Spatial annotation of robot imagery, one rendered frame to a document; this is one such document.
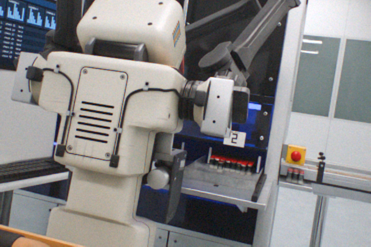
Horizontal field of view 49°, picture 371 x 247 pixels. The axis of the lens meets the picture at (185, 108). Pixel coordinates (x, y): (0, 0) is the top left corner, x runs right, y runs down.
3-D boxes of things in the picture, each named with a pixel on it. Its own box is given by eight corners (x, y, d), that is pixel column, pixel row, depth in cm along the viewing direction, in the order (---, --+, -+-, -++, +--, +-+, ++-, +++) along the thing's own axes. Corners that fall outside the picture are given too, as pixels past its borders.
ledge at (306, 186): (279, 179, 175) (280, 175, 175) (310, 185, 171) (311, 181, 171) (277, 186, 161) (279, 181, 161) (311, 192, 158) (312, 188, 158)
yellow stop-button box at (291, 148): (285, 160, 167) (288, 143, 166) (303, 163, 165) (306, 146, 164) (285, 162, 159) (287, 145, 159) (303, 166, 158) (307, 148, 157)
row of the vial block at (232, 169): (208, 166, 170) (210, 156, 169) (251, 175, 165) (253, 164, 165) (207, 167, 167) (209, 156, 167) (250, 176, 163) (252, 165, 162)
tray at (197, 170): (203, 162, 177) (204, 155, 177) (263, 174, 171) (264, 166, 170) (181, 176, 145) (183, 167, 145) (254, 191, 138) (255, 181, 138)
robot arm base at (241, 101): (190, 84, 83) (248, 92, 81) (200, 63, 90) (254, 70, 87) (191, 116, 89) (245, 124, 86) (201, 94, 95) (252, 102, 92)
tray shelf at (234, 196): (121, 151, 188) (122, 147, 188) (274, 181, 169) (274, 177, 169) (64, 167, 142) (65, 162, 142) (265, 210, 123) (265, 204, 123)
